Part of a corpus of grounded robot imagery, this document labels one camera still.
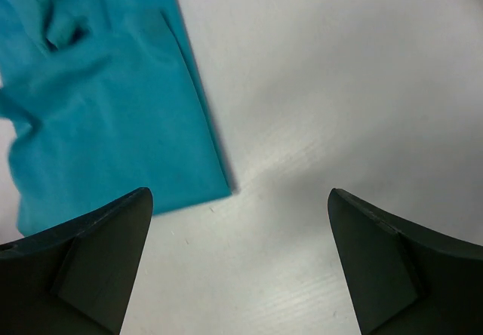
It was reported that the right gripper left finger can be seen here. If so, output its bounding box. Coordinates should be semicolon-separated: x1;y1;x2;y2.
1;188;153;334

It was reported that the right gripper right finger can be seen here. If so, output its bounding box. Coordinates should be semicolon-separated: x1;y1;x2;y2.
328;189;482;334

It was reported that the teal t-shirt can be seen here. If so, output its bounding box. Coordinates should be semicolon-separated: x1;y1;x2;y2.
1;0;231;235

